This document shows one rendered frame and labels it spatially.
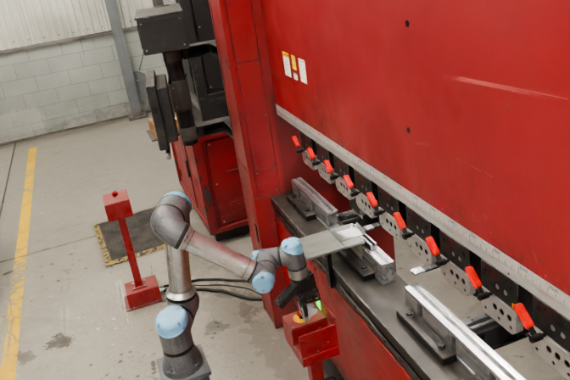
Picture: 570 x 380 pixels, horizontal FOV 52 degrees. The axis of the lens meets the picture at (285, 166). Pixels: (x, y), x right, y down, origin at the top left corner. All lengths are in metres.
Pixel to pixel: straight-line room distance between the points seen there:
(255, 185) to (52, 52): 6.14
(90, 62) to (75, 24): 0.56
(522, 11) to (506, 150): 0.33
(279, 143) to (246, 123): 0.23
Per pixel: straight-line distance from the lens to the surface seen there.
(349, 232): 2.57
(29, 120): 9.22
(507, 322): 1.71
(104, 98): 9.16
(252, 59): 3.09
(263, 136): 3.19
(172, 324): 2.22
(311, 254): 2.45
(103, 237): 5.39
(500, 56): 1.44
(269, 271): 2.08
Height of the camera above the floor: 2.23
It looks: 21 degrees down
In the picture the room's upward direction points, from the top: 8 degrees counter-clockwise
